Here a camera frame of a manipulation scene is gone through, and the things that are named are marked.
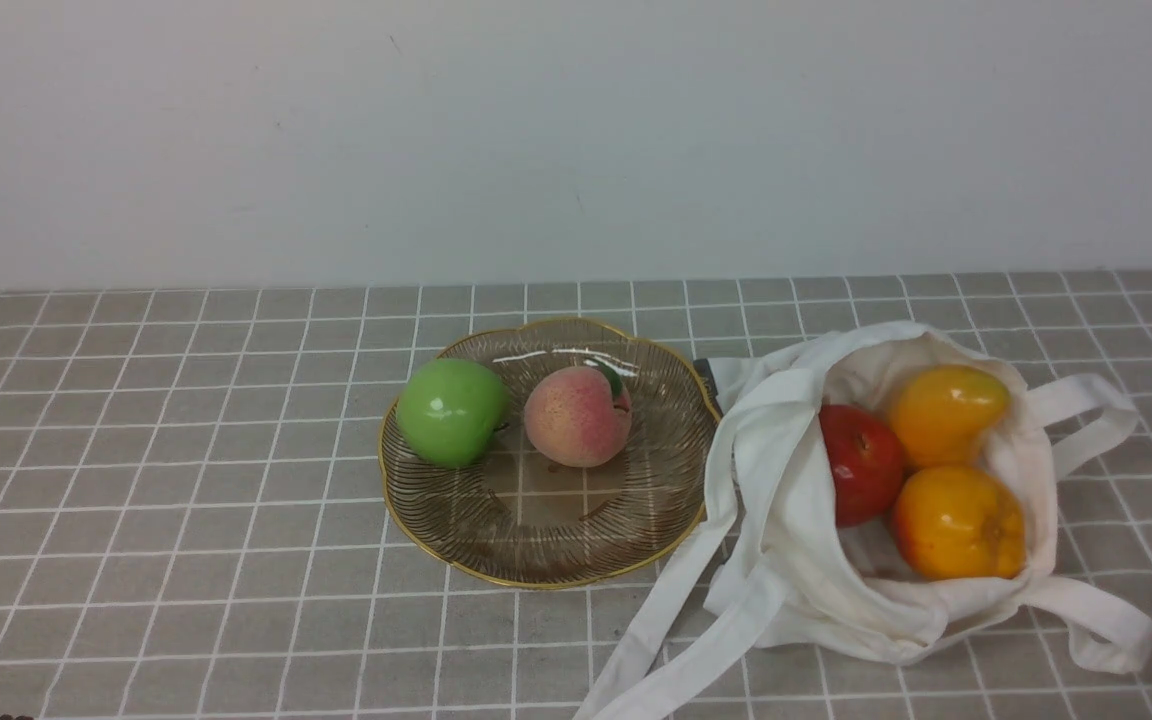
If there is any pink peach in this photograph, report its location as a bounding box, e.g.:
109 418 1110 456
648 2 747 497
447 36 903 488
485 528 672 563
524 361 632 469

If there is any green apple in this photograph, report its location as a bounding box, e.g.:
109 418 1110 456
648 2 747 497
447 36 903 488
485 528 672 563
396 357 509 468

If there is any gold-rimmed glass plate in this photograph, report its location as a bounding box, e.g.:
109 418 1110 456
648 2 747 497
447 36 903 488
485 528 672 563
378 316 721 589

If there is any grey checked tablecloth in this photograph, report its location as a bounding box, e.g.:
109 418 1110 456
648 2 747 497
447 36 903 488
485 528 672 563
0 270 1152 719

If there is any white cloth bag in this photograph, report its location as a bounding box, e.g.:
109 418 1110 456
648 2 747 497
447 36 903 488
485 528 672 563
576 323 1152 719

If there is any red apple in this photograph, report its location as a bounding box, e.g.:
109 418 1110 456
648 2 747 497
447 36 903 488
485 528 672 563
818 404 905 528

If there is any yellow mango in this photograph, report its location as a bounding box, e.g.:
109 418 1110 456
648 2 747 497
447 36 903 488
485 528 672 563
886 365 1011 471

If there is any orange fruit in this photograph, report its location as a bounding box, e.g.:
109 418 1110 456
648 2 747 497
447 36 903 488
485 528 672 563
890 467 1026 582

